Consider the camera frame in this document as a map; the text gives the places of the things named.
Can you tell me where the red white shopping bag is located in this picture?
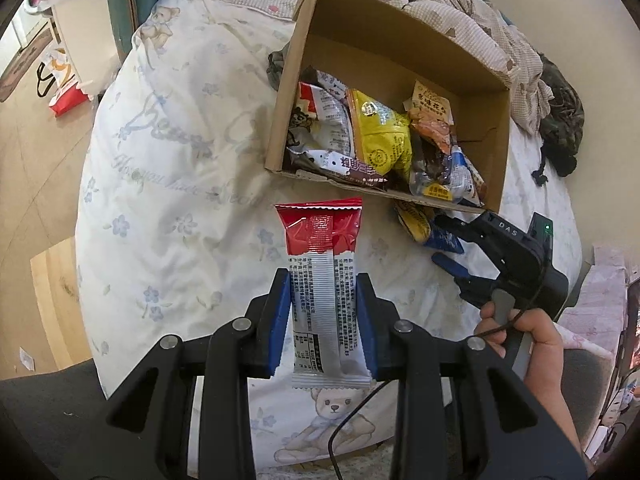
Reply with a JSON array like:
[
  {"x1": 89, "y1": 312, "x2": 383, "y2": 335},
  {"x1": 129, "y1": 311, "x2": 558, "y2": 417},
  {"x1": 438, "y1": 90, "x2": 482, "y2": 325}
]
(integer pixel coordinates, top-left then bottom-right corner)
[{"x1": 36, "y1": 46, "x2": 90, "y2": 117}]

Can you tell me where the black garment beside box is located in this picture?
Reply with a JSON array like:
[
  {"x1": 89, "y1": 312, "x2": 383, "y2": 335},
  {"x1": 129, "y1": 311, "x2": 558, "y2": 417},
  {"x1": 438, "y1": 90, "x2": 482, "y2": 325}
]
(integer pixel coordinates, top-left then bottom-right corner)
[{"x1": 267, "y1": 44, "x2": 290, "y2": 91}]

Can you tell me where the person's right hand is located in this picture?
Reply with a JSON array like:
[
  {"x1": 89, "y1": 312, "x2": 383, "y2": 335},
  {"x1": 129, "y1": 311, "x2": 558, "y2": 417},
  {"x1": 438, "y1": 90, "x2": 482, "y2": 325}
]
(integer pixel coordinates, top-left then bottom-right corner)
[{"x1": 473, "y1": 306, "x2": 586, "y2": 461}]

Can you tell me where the black cable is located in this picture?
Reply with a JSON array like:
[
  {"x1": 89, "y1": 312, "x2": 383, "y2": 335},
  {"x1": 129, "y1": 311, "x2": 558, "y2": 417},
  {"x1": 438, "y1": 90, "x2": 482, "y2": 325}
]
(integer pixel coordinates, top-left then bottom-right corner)
[{"x1": 326, "y1": 376, "x2": 402, "y2": 480}]

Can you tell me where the grey chair cushion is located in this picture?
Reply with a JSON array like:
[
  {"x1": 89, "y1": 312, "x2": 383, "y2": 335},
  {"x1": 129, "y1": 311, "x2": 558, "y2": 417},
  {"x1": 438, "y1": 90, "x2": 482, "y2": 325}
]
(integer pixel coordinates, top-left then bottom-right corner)
[{"x1": 1, "y1": 360, "x2": 105, "y2": 479}]

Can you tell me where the white blue snack bag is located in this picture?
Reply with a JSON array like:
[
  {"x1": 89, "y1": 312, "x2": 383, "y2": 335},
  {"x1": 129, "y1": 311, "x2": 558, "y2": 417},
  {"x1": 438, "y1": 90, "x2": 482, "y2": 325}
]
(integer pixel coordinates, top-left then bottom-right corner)
[{"x1": 448, "y1": 144, "x2": 486, "y2": 207}]

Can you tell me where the cartoon wafer snack pack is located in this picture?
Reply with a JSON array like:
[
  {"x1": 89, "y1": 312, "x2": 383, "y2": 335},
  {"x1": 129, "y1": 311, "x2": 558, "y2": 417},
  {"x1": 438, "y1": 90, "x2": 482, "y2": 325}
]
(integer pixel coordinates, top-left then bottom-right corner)
[{"x1": 288, "y1": 148, "x2": 387, "y2": 188}]

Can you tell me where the camouflage jacket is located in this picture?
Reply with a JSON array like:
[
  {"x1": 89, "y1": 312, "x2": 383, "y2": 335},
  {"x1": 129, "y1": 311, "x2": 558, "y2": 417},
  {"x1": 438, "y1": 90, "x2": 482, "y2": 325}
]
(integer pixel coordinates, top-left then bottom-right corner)
[{"x1": 532, "y1": 53, "x2": 585, "y2": 188}]

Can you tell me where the white bear print bedsheet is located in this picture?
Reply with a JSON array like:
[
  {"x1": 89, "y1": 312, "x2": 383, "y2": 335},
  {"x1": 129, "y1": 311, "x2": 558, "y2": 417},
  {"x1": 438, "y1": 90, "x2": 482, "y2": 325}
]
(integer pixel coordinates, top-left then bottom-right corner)
[{"x1": 75, "y1": 0, "x2": 582, "y2": 479}]

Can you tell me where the brown chocolate snack pack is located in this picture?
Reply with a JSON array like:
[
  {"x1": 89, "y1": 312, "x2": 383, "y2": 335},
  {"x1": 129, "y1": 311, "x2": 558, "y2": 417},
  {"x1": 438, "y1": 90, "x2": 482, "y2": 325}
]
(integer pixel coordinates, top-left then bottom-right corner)
[{"x1": 409, "y1": 133, "x2": 454, "y2": 202}]

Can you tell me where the silver red chip bag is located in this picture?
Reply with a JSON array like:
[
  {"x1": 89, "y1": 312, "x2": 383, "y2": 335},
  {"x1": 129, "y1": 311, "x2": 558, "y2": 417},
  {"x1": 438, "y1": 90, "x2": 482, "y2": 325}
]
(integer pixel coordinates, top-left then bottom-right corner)
[{"x1": 286, "y1": 81, "x2": 355, "y2": 156}]

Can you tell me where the small red white snack pack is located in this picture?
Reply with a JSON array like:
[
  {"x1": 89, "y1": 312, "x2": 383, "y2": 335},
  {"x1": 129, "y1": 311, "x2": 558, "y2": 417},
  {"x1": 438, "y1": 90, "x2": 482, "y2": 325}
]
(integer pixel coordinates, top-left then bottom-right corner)
[{"x1": 299, "y1": 66, "x2": 348, "y2": 106}]

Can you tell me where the yellow crisp snack bag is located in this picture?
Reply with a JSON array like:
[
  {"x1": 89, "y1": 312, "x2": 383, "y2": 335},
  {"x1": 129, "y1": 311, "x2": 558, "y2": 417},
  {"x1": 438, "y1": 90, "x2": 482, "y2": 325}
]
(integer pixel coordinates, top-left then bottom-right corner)
[{"x1": 347, "y1": 89, "x2": 412, "y2": 181}]

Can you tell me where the brown door mat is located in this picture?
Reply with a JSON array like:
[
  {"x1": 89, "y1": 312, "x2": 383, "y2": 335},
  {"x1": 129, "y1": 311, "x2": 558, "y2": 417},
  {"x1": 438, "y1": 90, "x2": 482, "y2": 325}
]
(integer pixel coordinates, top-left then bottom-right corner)
[{"x1": 0, "y1": 28, "x2": 52, "y2": 103}]

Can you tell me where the pink patterned pillow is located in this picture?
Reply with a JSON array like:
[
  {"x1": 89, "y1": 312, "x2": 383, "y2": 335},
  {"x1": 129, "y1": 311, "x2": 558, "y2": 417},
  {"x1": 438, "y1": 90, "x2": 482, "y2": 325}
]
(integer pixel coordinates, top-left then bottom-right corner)
[{"x1": 555, "y1": 244, "x2": 638, "y2": 362}]

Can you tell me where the tan peanut snack bag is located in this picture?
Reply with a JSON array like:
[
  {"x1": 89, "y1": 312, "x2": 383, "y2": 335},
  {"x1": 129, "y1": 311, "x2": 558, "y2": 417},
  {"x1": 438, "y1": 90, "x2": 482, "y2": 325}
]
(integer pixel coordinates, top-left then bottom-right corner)
[{"x1": 404, "y1": 80, "x2": 454, "y2": 155}]

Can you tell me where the red white snack bar wrapper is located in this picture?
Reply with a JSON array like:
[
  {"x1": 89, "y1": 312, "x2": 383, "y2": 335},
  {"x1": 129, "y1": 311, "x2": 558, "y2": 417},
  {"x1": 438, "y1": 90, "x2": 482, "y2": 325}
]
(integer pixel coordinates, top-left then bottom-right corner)
[{"x1": 276, "y1": 198, "x2": 371, "y2": 389}]

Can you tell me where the brown cardboard box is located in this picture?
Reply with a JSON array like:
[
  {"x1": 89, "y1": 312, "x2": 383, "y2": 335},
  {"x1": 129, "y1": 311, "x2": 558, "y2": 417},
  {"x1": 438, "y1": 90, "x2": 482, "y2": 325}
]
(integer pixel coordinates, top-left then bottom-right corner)
[{"x1": 265, "y1": 0, "x2": 510, "y2": 211}]

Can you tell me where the dark blue snack bag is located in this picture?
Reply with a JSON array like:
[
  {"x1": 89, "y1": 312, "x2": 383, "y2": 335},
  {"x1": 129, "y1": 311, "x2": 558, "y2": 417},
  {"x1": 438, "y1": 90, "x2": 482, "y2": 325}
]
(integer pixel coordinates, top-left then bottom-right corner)
[{"x1": 394, "y1": 200, "x2": 464, "y2": 255}]

